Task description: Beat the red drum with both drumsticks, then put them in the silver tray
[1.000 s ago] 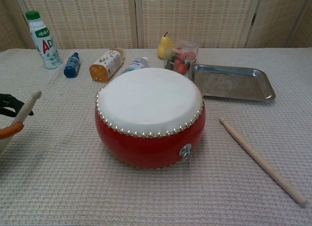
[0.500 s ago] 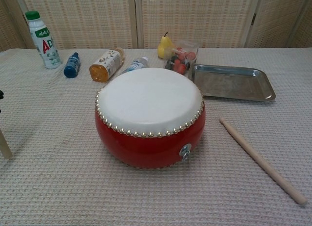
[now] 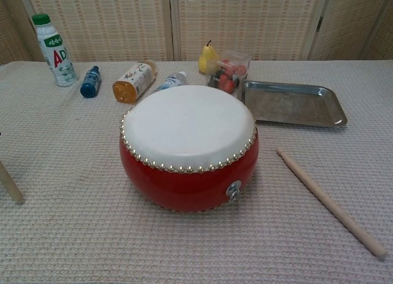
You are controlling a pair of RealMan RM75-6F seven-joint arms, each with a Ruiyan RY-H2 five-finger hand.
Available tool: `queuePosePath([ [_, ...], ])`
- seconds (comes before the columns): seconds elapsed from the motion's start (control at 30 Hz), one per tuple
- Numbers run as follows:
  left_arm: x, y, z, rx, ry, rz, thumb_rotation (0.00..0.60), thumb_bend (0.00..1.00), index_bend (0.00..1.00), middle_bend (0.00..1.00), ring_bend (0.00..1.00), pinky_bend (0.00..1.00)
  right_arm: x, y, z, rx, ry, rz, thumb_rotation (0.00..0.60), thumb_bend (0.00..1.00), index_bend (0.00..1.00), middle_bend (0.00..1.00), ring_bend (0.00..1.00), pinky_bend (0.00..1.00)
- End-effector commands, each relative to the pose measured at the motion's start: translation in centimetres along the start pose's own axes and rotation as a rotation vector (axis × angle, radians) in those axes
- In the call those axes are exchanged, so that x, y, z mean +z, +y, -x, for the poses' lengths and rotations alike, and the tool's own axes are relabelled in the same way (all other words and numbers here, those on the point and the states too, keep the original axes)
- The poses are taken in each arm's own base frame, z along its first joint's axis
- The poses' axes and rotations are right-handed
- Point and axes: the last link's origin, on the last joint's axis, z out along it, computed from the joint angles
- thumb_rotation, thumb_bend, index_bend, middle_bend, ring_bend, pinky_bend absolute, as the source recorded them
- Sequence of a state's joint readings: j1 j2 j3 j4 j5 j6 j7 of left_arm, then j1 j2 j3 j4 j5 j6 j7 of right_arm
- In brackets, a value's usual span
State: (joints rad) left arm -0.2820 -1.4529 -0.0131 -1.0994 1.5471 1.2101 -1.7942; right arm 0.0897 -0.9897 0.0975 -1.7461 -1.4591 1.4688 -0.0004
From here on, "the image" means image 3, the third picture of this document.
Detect white bottle green cap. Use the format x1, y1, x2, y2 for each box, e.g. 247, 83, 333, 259
31, 13, 79, 88

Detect bamboo folding screen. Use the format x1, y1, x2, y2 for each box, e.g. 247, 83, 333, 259
0, 0, 393, 66

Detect clear box red items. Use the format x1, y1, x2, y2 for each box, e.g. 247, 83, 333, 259
206, 50, 252, 96

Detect beige woven tablecloth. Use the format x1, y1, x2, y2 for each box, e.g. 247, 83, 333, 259
0, 59, 393, 284

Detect rectangular metal tray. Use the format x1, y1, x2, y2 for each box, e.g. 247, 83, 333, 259
238, 80, 348, 128

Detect amber tea bottle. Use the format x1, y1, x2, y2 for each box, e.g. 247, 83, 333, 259
112, 59, 157, 105

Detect clear water bottle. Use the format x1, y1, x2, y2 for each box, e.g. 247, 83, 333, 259
153, 71, 188, 93

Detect small blue bottle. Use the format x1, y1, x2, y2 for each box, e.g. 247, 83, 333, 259
80, 65, 101, 98

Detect red and white drum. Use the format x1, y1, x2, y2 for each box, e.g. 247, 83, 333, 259
119, 85, 260, 212

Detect yellow toy pear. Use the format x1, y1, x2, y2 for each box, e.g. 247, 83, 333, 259
198, 40, 221, 75

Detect wooden drumstick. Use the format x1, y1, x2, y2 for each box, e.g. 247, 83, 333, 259
0, 159, 24, 204
275, 147, 387, 258

